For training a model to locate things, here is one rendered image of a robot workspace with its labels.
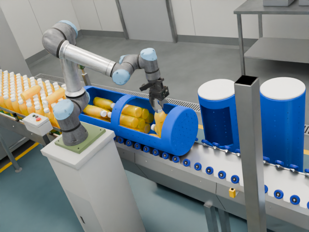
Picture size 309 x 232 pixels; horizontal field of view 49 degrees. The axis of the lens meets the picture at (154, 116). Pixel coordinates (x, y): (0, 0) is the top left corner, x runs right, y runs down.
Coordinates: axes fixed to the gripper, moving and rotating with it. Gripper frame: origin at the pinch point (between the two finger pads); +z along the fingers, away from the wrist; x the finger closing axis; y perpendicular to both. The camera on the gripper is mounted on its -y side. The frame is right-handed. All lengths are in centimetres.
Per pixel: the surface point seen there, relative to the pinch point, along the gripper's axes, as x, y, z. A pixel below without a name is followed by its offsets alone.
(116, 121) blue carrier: -7.7, -30.9, 12.3
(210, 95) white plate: 53, 0, 24
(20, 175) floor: -20, -215, 129
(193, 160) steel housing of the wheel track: 1.1, 16.6, 33.7
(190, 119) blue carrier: 12.3, 11.1, 12.9
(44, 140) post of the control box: -26, -99, 36
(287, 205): -6, 74, 33
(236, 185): -6, 48, 33
